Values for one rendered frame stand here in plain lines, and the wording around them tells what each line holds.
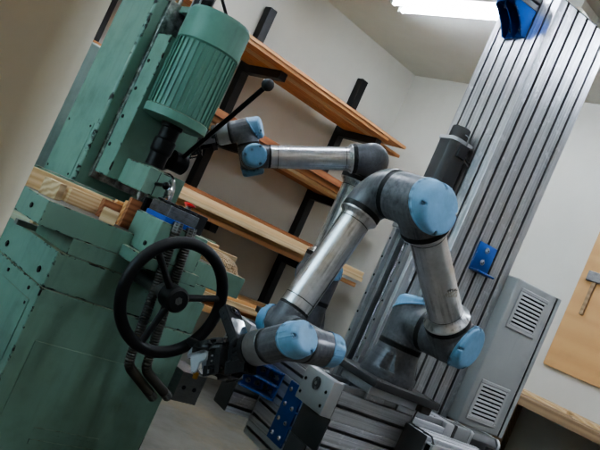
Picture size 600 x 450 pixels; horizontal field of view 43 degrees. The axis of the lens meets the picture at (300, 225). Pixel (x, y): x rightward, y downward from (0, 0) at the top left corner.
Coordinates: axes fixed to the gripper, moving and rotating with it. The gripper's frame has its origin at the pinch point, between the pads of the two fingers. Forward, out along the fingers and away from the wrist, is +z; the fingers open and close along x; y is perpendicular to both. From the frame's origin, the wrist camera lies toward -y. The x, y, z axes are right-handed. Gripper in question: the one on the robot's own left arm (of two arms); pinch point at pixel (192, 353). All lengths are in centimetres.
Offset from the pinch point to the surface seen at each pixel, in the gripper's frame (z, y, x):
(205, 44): -6, -77, -12
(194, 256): 2.5, -24.2, -1.0
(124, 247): 11.4, -23.9, -15.0
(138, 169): 18, -50, -10
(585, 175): 29, -193, 314
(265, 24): 156, -273, 150
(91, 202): 23.4, -38.0, -19.1
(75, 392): 31.5, 7.2, -9.6
